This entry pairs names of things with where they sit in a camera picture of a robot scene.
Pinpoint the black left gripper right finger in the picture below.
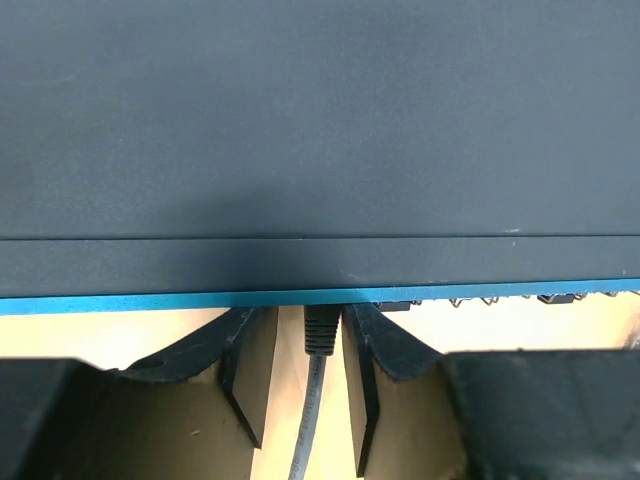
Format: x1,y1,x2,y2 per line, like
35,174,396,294
342,304,639,479

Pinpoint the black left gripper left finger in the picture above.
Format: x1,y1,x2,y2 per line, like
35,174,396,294
1,307,278,479

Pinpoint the grey ethernet cable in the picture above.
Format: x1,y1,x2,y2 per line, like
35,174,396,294
287,303,342,480

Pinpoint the teal network switch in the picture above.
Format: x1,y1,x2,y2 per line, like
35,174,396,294
1,1,639,315

